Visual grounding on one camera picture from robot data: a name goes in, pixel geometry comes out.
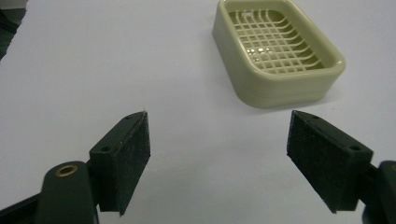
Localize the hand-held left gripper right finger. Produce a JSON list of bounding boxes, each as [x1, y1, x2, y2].
[[286, 109, 375, 215]]

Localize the pale green soap dish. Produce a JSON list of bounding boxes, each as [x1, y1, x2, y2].
[[212, 0, 347, 109]]

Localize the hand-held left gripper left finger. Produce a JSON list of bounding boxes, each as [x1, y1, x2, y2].
[[89, 110, 151, 217]]

